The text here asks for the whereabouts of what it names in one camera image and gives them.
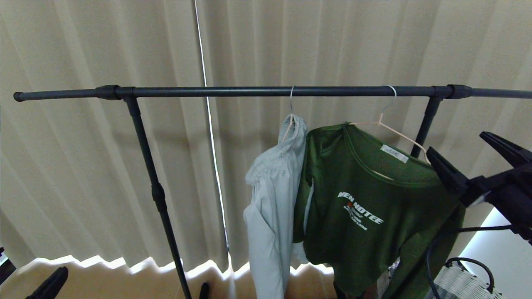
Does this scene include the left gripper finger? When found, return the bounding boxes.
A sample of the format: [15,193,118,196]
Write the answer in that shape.
[0,255,17,286]
[25,267,69,299]

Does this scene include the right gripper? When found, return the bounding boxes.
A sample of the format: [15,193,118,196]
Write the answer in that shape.
[426,131,532,245]

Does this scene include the green long-sleeved shirt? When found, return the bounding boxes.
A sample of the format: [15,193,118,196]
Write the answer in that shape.
[293,123,467,299]

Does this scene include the pale grey shorts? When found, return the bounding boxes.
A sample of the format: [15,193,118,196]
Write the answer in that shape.
[243,114,310,299]

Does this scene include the white laundry basket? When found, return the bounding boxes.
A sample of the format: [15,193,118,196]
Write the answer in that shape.
[432,257,504,299]

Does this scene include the black clothes rack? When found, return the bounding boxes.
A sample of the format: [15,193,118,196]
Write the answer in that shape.
[12,84,532,299]

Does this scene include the beige curtain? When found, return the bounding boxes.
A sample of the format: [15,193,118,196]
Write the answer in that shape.
[0,0,532,283]

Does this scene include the black cable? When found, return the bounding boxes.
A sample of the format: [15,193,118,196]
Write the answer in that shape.
[426,225,512,299]

